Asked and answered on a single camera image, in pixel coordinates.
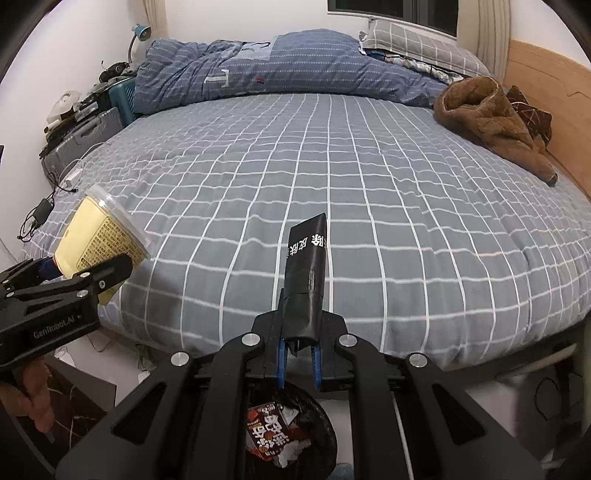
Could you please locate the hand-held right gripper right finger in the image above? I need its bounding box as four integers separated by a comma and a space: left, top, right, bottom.
311, 314, 546, 480

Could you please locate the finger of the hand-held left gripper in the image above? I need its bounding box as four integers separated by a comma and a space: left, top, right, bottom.
0, 257, 63, 296
69, 253, 134, 301

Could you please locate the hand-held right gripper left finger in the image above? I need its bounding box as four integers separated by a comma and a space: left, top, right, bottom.
55, 288, 287, 480

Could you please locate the yellow paper cup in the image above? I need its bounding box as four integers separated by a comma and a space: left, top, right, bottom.
53, 184, 152, 306

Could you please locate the black trash bin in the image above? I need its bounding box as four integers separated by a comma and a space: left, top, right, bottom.
245, 383, 338, 480

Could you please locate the dark snack box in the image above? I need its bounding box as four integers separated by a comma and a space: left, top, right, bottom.
247, 401, 315, 467

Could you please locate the black sachet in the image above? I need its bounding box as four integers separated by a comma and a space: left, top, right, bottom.
279, 211, 329, 356

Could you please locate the person's left hand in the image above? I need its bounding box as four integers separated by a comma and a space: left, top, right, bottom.
0, 357, 54, 435

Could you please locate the dark patterned board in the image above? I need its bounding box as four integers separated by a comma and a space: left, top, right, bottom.
44, 355, 116, 448

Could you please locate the grey suitcase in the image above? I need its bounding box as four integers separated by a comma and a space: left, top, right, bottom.
41, 106, 123, 185

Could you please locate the teal suitcase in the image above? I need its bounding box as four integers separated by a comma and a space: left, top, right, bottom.
108, 76, 139, 127

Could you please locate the white round object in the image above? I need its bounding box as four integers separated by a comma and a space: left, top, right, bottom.
46, 90, 84, 125

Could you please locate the grey checked bed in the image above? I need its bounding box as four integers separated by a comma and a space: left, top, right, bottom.
21, 90, 591, 384

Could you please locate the black gadget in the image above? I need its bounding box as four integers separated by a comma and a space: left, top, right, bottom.
99, 60, 134, 84

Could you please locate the blue desk lamp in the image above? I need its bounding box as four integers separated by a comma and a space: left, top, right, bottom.
124, 24, 152, 70

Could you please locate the beige curtain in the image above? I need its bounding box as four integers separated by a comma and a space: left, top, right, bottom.
139, 0, 167, 31
457, 0, 511, 77

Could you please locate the blue striped duvet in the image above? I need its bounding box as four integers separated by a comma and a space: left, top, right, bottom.
131, 28, 448, 116

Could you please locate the brown fleece garment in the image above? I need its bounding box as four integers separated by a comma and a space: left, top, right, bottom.
433, 76, 558, 188

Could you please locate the dark patterned cloth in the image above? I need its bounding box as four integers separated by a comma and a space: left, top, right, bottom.
369, 48, 462, 86

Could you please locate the brown diamond pattern cloth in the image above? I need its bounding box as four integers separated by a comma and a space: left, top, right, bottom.
505, 85, 553, 153

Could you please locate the grey checked pillow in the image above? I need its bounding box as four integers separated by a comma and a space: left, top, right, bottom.
360, 18, 490, 79

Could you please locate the dark window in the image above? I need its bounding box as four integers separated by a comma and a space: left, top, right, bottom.
327, 0, 460, 38

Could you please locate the wooden headboard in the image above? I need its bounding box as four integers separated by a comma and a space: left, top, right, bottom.
501, 39, 591, 204

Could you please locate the black charger with cable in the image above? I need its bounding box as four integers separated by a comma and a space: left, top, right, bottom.
18, 185, 77, 241

